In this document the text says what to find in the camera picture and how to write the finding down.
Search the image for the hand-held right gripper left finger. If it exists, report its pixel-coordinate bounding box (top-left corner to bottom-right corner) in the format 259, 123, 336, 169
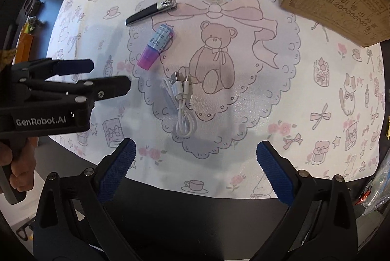
32, 138, 137, 261

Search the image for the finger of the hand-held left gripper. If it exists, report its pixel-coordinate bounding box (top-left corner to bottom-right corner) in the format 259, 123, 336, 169
18, 59, 94, 82
24, 75, 132, 106

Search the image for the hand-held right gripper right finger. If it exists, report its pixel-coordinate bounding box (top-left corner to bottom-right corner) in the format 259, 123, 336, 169
256, 140, 359, 261

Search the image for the person's left hand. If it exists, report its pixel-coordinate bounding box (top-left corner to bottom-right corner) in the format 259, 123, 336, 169
0, 137, 39, 195

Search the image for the orange packet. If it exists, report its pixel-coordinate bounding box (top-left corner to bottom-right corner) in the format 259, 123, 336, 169
15, 32, 33, 59

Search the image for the small dark trinket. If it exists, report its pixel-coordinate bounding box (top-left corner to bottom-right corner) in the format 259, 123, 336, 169
26, 16, 45, 33

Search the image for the purple tube with blue label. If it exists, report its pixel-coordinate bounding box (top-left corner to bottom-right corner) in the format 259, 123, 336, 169
137, 24, 175, 69

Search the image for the yellow patterned packet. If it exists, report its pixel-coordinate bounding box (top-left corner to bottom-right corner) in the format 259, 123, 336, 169
0, 49, 16, 70

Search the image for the pink bear printed table mat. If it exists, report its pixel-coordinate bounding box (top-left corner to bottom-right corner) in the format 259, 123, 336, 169
46, 0, 385, 199

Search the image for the black nail clipper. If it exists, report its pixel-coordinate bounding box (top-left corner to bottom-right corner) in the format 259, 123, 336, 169
125, 0, 178, 26

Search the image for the clear plastic bag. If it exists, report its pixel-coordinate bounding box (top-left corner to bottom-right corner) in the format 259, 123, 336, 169
361, 154, 390, 213

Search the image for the white usb cable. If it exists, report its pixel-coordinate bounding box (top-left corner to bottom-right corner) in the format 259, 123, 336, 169
163, 70, 198, 138

